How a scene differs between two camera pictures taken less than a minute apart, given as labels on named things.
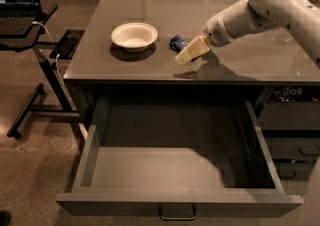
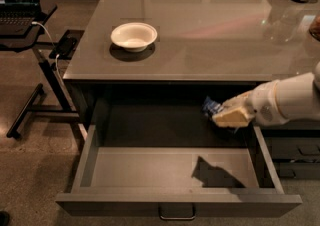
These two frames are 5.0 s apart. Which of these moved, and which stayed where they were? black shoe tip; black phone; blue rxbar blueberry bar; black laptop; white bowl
Moved: blue rxbar blueberry bar
Stayed: white bowl; black laptop; black phone; black shoe tip
